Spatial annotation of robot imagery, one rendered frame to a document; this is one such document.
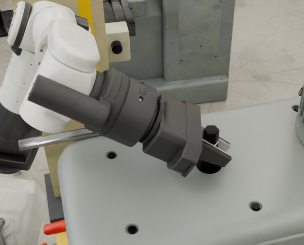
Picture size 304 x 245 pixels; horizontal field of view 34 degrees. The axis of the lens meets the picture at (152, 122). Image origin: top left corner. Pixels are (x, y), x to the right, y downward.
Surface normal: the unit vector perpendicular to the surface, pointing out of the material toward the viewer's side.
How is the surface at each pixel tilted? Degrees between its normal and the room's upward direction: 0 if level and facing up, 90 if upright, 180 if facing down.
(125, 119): 72
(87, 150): 0
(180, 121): 30
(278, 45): 0
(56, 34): 15
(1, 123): 77
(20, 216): 58
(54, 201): 0
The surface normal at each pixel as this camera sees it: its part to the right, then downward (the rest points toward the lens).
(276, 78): -0.03, -0.76
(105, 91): -0.36, -0.36
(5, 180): 0.44, -0.59
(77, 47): 0.47, -0.80
